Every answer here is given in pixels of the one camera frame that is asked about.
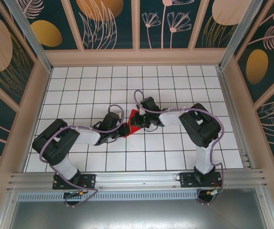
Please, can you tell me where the aluminium side rail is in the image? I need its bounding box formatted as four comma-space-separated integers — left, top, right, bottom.
217, 68, 256, 169

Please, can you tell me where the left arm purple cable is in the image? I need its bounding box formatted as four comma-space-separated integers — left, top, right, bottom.
39, 104, 126, 208

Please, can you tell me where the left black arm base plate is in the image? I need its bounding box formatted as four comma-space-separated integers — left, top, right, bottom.
53, 173, 97, 190

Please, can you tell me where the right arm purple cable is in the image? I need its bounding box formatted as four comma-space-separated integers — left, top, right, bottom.
133, 89, 225, 206

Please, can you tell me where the grey metal sheet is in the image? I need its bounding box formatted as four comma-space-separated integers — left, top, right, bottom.
0, 200, 274, 229

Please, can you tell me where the aluminium frame post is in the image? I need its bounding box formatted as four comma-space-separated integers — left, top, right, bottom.
218, 0, 264, 70
4, 0, 53, 73

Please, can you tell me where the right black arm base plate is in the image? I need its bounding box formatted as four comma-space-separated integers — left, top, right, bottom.
179, 172, 223, 189

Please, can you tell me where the long aluminium mounting rail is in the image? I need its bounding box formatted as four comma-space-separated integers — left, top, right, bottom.
7, 169, 268, 194

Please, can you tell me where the grey slotted cable duct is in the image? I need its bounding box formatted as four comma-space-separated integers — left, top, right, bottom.
16, 190, 200, 202

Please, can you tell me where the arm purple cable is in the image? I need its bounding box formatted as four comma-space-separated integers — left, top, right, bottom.
39, 104, 126, 208
133, 89, 225, 206

